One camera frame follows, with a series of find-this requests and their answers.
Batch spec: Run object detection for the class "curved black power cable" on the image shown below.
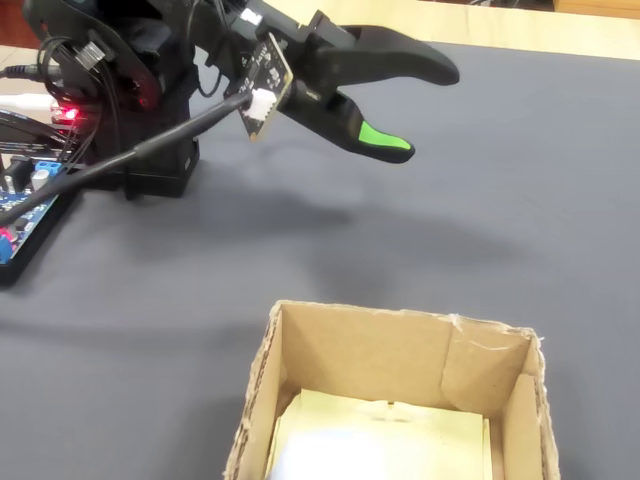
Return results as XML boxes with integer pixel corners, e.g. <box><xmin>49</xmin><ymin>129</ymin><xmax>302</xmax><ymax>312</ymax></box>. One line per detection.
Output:
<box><xmin>0</xmin><ymin>110</ymin><xmax>77</xmax><ymax>152</ymax></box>

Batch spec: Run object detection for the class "red-lit driver board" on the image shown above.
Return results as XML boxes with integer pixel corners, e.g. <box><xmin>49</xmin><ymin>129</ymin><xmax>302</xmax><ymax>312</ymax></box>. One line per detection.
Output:
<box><xmin>48</xmin><ymin>98</ymin><xmax>85</xmax><ymax>127</ymax></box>

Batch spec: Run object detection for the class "white USB plug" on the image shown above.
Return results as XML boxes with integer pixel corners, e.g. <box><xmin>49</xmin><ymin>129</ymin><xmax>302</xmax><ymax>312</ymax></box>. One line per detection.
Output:
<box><xmin>0</xmin><ymin>92</ymin><xmax>59</xmax><ymax>114</ymax></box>

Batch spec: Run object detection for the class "blue circuit board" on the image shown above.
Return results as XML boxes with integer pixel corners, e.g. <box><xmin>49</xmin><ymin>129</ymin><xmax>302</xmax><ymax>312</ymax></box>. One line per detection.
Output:
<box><xmin>0</xmin><ymin>154</ymin><xmax>72</xmax><ymax>266</ymax></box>
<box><xmin>0</xmin><ymin>167</ymin><xmax>85</xmax><ymax>289</ymax></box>

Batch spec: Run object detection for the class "grey table mat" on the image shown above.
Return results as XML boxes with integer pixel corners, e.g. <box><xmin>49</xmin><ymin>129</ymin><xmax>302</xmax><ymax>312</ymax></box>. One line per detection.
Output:
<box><xmin>0</xmin><ymin>37</ymin><xmax>640</xmax><ymax>480</ymax></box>

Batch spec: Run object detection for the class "light blue cloth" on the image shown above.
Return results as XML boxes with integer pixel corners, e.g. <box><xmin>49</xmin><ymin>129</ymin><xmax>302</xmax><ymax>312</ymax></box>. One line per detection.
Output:
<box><xmin>273</xmin><ymin>424</ymin><xmax>387</xmax><ymax>480</ymax></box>

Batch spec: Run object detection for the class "open cardboard box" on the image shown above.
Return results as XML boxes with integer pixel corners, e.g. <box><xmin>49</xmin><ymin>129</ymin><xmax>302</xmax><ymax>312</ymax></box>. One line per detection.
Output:
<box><xmin>221</xmin><ymin>299</ymin><xmax>562</xmax><ymax>480</ymax></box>

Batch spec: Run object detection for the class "small camera circuit board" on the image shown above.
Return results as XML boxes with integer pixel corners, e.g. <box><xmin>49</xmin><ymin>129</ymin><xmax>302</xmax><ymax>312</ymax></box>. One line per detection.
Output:
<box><xmin>221</xmin><ymin>31</ymin><xmax>296</xmax><ymax>144</ymax></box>

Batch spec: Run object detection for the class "yellow paper sheet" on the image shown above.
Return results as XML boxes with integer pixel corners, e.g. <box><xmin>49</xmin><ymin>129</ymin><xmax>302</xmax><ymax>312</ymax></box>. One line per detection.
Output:
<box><xmin>267</xmin><ymin>389</ymin><xmax>494</xmax><ymax>480</ymax></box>

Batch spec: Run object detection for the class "thick black camera cable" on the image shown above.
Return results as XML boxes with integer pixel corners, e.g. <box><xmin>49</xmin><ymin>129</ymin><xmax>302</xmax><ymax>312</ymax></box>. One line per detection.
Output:
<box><xmin>0</xmin><ymin>93</ymin><xmax>252</xmax><ymax>227</ymax></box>

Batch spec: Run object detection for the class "black barrel power plug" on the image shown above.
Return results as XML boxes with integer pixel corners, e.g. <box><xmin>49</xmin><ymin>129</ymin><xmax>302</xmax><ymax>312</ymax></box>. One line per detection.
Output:
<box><xmin>0</xmin><ymin>63</ymin><xmax>52</xmax><ymax>82</ymax></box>

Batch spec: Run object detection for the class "thin black wire bundle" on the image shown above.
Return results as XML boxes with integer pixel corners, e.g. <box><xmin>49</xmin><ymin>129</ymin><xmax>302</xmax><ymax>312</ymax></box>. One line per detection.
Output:
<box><xmin>39</xmin><ymin>36</ymin><xmax>124</xmax><ymax>174</ymax></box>

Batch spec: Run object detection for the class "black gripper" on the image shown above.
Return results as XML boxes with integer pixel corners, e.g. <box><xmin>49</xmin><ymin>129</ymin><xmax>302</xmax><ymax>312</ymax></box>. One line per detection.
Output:
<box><xmin>225</xmin><ymin>0</ymin><xmax>461</xmax><ymax>165</ymax></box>

